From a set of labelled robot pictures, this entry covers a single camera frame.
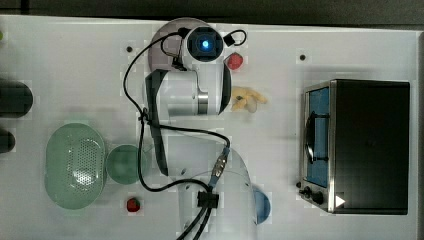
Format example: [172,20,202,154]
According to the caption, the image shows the grey round plate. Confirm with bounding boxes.
[148,17,207,71]

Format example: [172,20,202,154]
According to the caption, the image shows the blue bowl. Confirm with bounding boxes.
[253,186,271,224]

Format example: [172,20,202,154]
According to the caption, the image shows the pink plush strawberry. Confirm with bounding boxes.
[226,53,244,70]

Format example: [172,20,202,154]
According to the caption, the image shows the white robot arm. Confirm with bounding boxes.
[145,25,258,240]

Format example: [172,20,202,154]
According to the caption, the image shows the black toaster oven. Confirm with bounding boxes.
[296,79,410,215]

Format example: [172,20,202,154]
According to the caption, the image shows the black frying pan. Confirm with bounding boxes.
[0,80,33,118]

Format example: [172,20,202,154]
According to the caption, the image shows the small red strawberry toy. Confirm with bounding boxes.
[126,198,141,213]

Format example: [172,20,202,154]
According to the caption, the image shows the yellow plush peeled banana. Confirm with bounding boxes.
[231,86,268,113]

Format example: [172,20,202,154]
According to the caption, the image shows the black round pot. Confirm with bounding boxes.
[0,129,15,153]

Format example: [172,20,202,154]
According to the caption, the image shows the green cup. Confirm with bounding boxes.
[106,144,139,185]

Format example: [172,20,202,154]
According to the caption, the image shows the green perforated colander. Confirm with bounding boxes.
[44,123,106,210]

